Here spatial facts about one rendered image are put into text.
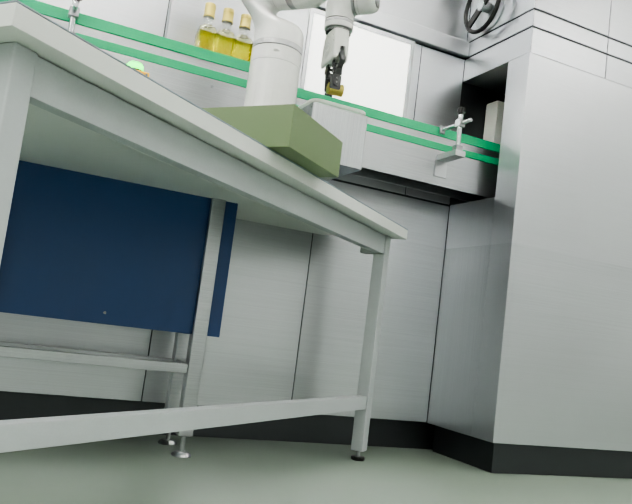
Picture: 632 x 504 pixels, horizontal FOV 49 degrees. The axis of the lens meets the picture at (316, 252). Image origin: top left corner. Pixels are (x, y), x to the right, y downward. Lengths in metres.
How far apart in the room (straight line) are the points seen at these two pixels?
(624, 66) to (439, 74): 0.67
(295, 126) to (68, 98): 0.54
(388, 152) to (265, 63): 0.80
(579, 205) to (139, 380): 1.59
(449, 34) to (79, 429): 2.15
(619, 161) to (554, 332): 0.69
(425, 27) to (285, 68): 1.20
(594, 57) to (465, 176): 0.65
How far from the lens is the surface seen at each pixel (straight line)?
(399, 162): 2.37
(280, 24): 1.71
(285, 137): 1.47
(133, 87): 1.16
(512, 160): 2.48
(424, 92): 2.74
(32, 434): 1.12
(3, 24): 1.02
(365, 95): 2.57
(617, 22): 2.91
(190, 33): 2.38
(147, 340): 2.24
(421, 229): 2.63
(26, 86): 1.06
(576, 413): 2.60
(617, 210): 2.74
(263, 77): 1.66
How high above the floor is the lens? 0.38
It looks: 6 degrees up
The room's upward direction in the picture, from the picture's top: 7 degrees clockwise
